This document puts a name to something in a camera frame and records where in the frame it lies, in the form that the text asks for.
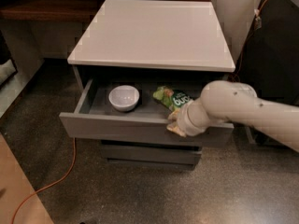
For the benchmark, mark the white ceramic bowl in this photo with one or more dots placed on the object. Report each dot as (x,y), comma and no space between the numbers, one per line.
(124,98)

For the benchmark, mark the grey top drawer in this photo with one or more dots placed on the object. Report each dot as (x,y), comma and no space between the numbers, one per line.
(95,118)

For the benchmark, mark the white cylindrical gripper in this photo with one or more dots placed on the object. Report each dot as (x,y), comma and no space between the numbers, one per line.
(183,120)

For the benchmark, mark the green rice chip bag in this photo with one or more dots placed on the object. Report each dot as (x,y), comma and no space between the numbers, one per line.
(171,98)

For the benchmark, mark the grey drawer cabinet white top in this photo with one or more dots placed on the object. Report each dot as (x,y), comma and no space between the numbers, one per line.
(165,43)

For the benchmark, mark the grey bottom drawer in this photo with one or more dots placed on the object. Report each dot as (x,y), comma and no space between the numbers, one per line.
(131,151)

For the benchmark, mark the grey drawer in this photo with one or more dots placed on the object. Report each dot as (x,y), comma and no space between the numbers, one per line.
(95,118)
(131,151)

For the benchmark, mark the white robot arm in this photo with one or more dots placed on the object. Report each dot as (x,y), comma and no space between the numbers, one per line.
(223,101)

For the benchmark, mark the dark wooden shelf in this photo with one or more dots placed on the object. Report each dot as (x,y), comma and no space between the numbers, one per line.
(53,10)

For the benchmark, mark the dark framed panel at left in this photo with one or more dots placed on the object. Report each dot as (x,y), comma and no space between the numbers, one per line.
(7,66)

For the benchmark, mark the dark side cabinet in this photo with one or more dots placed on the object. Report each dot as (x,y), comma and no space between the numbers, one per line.
(269,61)

